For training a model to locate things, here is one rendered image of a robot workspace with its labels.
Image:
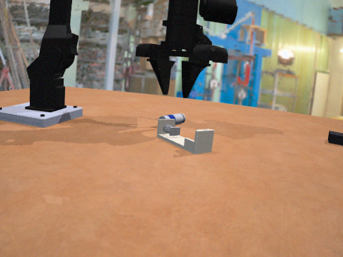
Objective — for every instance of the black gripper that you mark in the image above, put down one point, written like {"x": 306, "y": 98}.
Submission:
{"x": 180, "y": 34}

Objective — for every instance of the grey and blue battery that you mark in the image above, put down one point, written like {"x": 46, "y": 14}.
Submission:
{"x": 179, "y": 118}

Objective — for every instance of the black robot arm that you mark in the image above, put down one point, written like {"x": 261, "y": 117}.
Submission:
{"x": 59, "y": 46}

